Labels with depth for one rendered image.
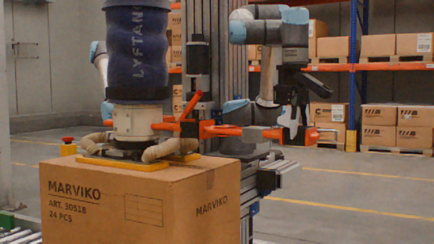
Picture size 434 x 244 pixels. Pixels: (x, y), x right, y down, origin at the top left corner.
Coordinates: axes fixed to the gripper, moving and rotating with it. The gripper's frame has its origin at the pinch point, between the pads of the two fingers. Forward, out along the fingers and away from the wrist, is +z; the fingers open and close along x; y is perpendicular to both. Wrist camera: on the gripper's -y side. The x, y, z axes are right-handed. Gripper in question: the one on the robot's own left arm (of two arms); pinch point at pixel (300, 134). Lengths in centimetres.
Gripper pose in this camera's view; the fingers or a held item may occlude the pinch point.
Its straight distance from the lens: 129.8
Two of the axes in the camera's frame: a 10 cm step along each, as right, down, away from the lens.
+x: -5.2, 0.9, -8.5
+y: -8.6, -0.5, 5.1
